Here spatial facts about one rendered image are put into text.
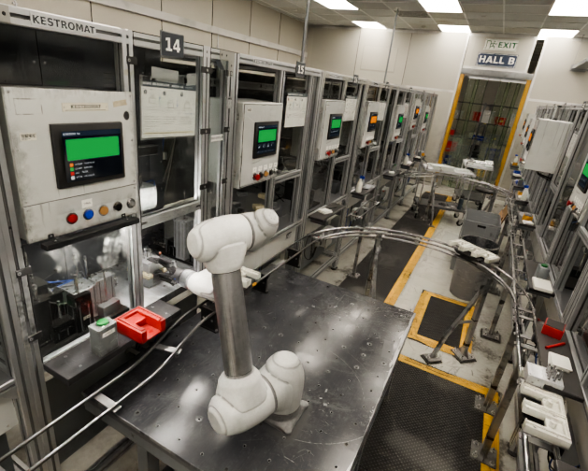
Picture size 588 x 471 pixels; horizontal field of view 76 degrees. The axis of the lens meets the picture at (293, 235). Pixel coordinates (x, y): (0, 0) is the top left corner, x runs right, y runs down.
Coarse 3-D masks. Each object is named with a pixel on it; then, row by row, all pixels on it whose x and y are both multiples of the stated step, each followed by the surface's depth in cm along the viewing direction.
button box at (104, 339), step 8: (112, 320) 142; (96, 328) 136; (104, 328) 137; (112, 328) 140; (96, 336) 136; (104, 336) 137; (112, 336) 141; (96, 344) 138; (104, 344) 139; (112, 344) 142; (96, 352) 139; (104, 352) 140
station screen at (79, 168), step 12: (72, 132) 117; (84, 132) 121; (96, 132) 124; (108, 132) 128; (120, 132) 132; (120, 144) 134; (108, 156) 131; (120, 156) 135; (72, 168) 120; (84, 168) 124; (96, 168) 128; (108, 168) 132; (120, 168) 136; (72, 180) 122
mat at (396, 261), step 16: (416, 208) 701; (400, 224) 604; (416, 224) 613; (384, 240) 531; (368, 256) 474; (384, 256) 479; (400, 256) 485; (416, 256) 491; (384, 272) 437; (400, 272) 441; (352, 288) 393; (384, 288) 401; (400, 288) 406
